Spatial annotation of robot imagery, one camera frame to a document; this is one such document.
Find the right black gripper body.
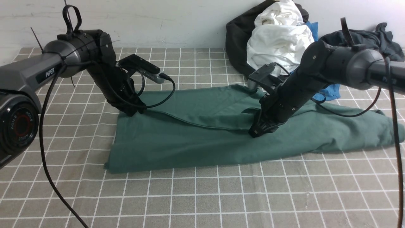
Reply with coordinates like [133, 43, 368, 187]
[248, 74, 326, 138]

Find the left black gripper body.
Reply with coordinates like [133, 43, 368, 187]
[86, 60, 147, 117]

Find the green long-sleeve top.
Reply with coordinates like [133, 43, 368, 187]
[105, 84, 394, 173]

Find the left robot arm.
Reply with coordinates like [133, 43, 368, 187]
[0, 30, 146, 167]

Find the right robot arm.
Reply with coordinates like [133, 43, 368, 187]
[248, 41, 405, 138]

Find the blue t-shirt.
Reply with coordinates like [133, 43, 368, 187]
[306, 21, 340, 102]

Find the white crumpled shirt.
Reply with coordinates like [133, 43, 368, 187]
[247, 0, 314, 76]

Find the dark grey crumpled garment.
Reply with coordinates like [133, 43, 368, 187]
[319, 22, 404, 62]

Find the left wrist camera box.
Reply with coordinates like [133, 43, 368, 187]
[118, 54, 168, 84]

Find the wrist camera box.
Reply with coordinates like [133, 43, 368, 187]
[118, 54, 168, 84]
[247, 62, 283, 92]

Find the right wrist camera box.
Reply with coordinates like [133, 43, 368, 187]
[247, 62, 283, 92]

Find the black garment by wall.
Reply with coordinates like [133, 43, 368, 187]
[225, 0, 309, 76]

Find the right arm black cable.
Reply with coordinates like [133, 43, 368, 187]
[272, 17, 405, 228]

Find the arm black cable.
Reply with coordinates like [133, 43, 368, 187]
[272, 17, 405, 228]
[39, 5, 176, 228]

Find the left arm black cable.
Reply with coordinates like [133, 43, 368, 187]
[39, 5, 176, 228]

